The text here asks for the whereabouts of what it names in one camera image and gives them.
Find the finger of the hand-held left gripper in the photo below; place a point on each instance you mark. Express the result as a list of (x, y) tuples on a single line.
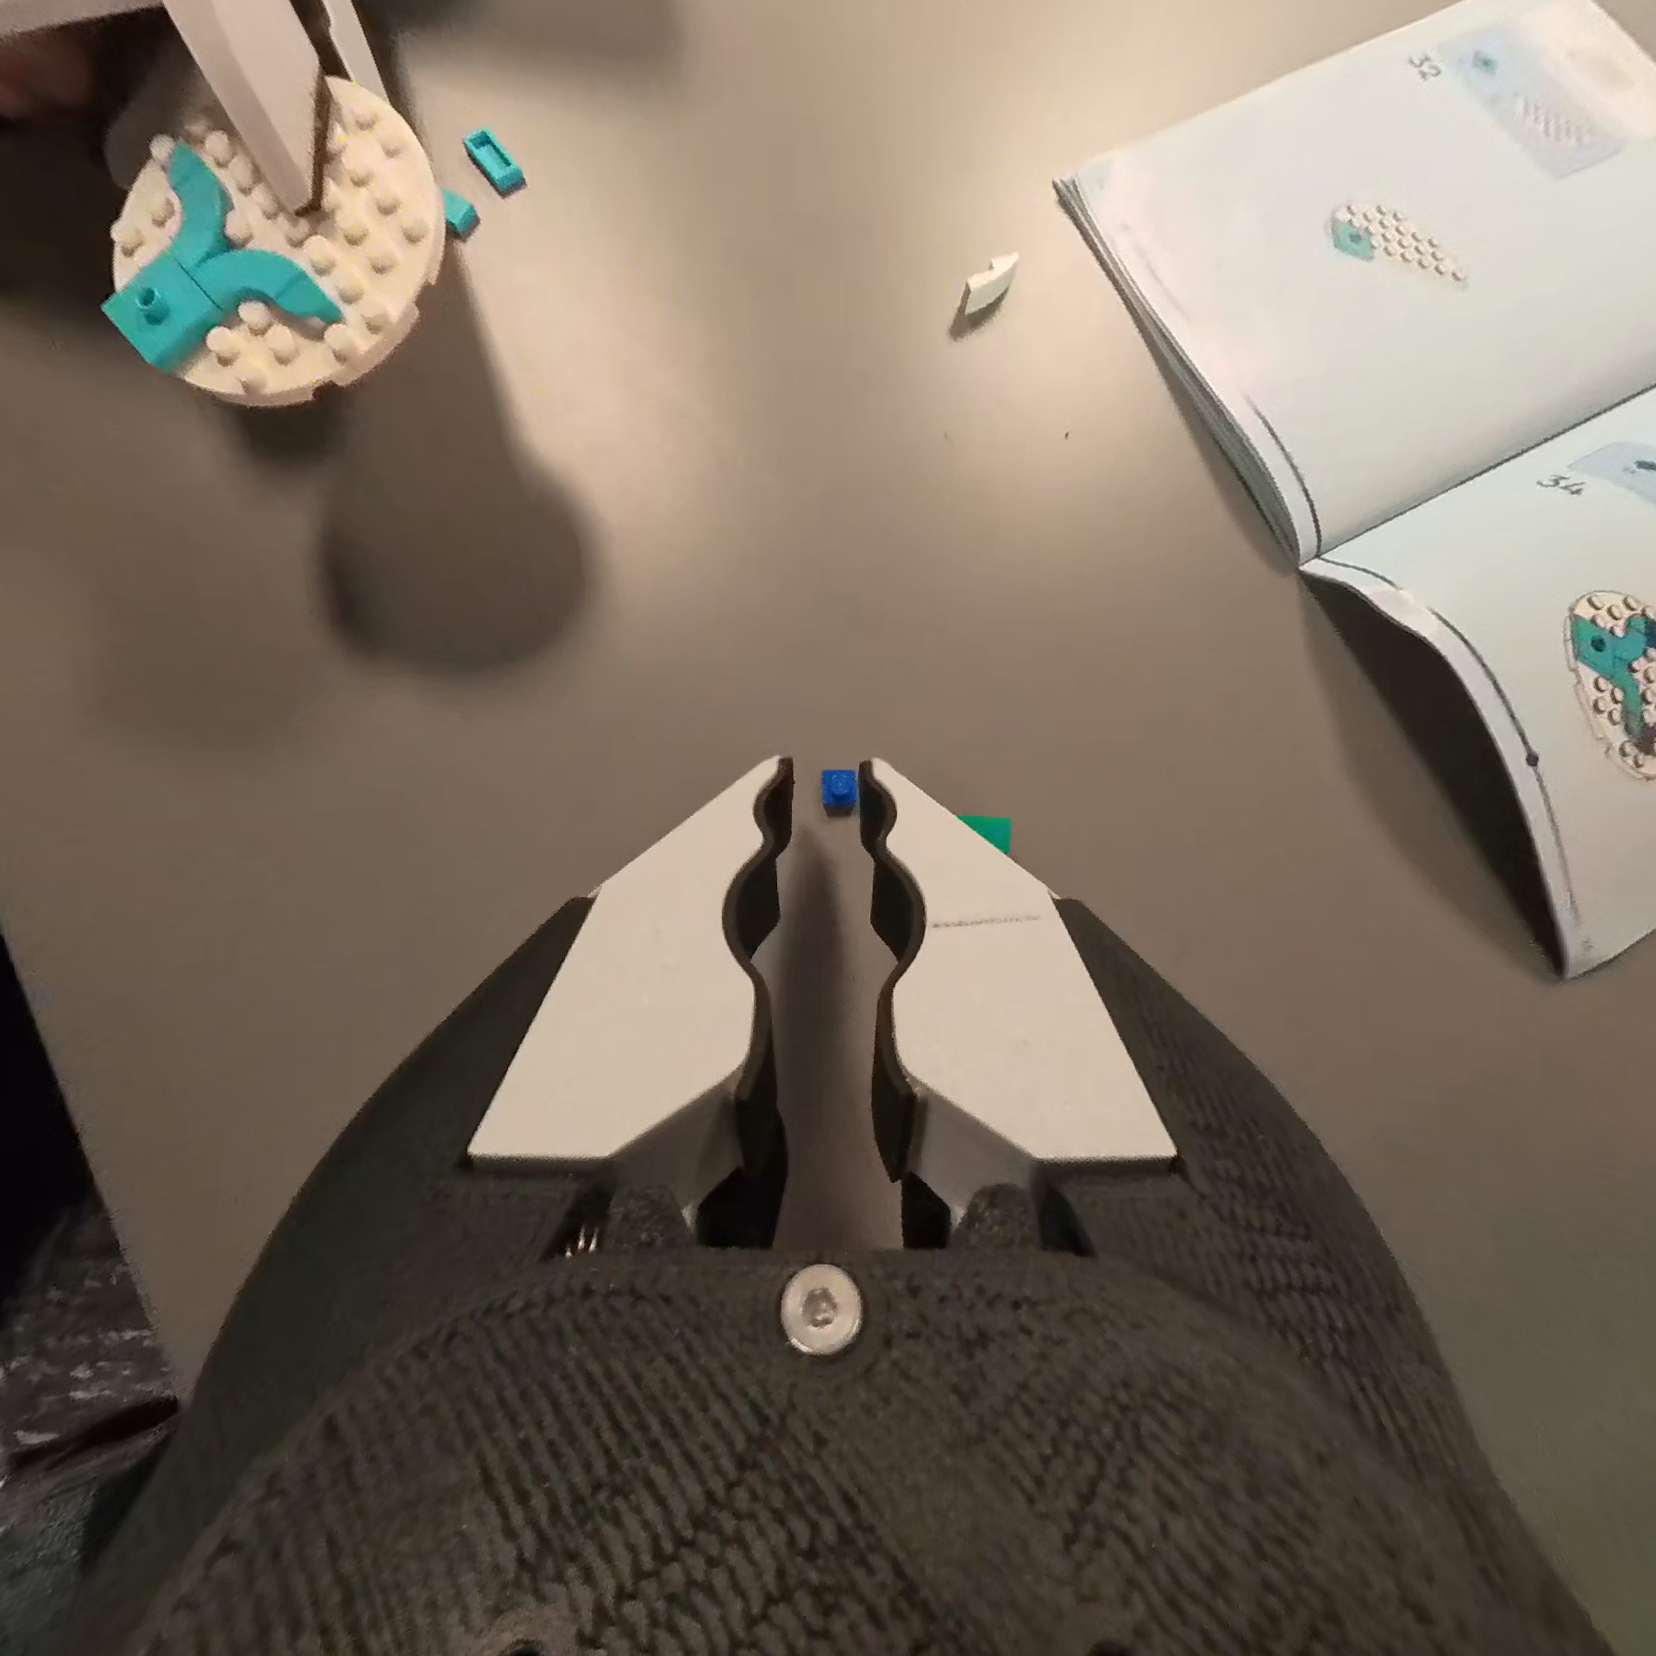
[(253, 90), (350, 37)]

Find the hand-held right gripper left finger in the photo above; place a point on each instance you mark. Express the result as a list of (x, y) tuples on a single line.
[(633, 1021)]

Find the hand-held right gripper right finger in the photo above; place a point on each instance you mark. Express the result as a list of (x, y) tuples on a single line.
[(1022, 1035)]

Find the round white lego plate assembly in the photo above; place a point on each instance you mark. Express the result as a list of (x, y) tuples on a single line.
[(363, 258)]

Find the small blue lego brick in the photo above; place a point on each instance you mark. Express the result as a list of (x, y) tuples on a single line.
[(838, 790)]

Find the turquoise lego tile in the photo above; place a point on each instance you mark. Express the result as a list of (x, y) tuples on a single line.
[(460, 213), (497, 159)]

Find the green quarter-round lego piece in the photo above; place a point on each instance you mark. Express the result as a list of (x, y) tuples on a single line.
[(990, 834)]

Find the white curved lego brick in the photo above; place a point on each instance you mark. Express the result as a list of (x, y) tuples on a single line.
[(990, 285)]

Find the lego instruction booklet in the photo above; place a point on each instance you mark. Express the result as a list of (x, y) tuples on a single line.
[(1398, 323)]

